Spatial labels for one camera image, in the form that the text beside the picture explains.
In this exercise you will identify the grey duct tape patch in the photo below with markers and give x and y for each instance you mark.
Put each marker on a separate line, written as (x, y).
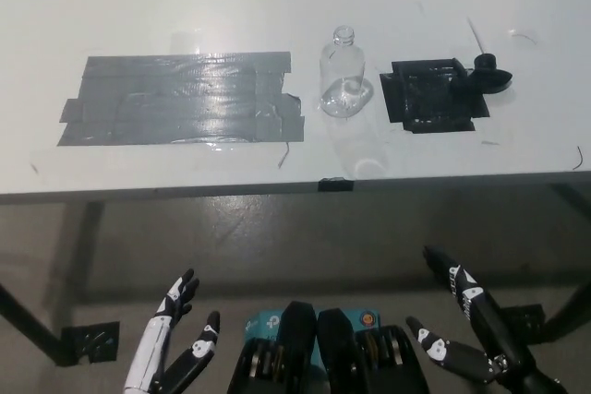
(184, 103)

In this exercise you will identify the black spray trigger lid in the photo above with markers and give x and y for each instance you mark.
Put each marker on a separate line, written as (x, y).
(485, 78)

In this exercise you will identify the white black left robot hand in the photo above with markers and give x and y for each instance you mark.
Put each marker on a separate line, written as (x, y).
(148, 357)

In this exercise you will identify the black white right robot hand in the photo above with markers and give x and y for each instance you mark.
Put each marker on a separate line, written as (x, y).
(485, 315)

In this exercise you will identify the clear plastic bottle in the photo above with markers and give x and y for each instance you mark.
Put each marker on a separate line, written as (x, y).
(344, 85)

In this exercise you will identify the black table leg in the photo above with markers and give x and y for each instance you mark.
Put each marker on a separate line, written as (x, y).
(570, 302)
(27, 320)

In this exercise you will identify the teal cardboard box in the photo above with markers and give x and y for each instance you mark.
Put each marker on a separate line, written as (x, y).
(265, 325)

